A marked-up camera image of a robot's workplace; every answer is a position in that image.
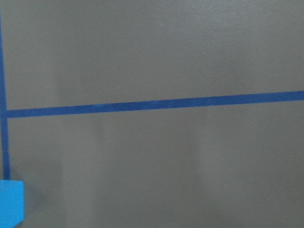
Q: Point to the blue block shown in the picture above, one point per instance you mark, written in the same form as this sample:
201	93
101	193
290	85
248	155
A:
11	203

